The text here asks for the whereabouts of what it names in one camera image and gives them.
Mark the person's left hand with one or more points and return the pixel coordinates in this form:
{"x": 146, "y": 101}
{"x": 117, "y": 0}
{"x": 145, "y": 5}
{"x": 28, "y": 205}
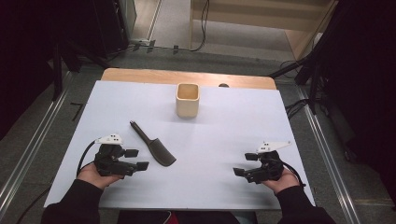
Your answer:
{"x": 93, "y": 179}

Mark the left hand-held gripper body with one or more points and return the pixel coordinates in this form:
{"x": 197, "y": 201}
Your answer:
{"x": 107, "y": 161}

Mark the person's right hand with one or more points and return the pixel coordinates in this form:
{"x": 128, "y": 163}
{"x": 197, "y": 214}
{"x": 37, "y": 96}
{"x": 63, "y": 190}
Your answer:
{"x": 285, "y": 183}

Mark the cream square cup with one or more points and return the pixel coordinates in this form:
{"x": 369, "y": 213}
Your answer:
{"x": 187, "y": 102}

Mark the metal floor rail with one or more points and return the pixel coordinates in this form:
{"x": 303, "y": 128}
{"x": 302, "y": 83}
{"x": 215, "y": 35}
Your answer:
{"x": 330, "y": 155}
{"x": 31, "y": 143}

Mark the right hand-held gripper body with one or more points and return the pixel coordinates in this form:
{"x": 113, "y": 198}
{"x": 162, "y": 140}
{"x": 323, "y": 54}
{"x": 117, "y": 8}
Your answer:
{"x": 269, "y": 165}

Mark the light wooden shelf unit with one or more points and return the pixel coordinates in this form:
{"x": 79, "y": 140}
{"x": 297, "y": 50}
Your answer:
{"x": 264, "y": 18}

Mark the black metal stand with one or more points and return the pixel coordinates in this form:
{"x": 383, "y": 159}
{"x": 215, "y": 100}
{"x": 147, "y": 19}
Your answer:
{"x": 57, "y": 71}
{"x": 313, "y": 81}

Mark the black cabinet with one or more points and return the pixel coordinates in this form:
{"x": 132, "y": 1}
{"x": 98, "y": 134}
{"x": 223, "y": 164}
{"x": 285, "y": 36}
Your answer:
{"x": 109, "y": 25}

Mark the dark grey spatula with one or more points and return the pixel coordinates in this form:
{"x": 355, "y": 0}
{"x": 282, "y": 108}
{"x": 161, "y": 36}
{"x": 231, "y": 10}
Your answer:
{"x": 155, "y": 149}

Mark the white table board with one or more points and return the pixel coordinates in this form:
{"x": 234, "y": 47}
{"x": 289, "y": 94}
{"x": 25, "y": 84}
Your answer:
{"x": 202, "y": 140}

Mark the small dark round object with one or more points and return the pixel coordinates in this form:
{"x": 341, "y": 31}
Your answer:
{"x": 223, "y": 85}

